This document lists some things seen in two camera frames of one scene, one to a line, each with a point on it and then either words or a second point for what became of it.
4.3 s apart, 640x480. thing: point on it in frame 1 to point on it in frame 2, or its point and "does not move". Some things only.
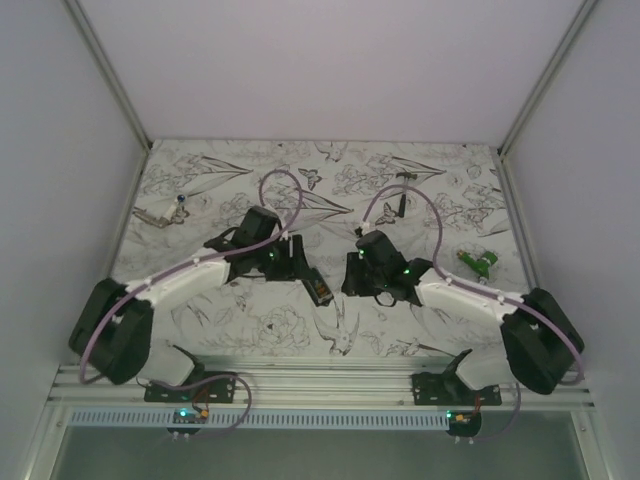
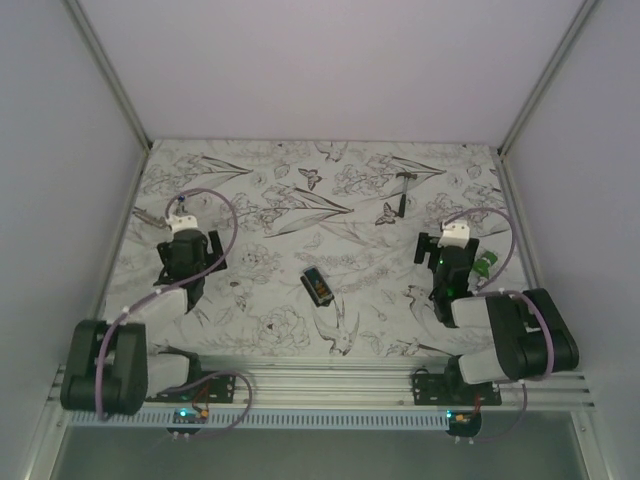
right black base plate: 450,389 does not move
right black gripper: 352,284 to 425,244
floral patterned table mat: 261,249 does not move
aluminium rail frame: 323,382 does not move
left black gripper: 293,268 to 214,257
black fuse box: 318,288 does not move
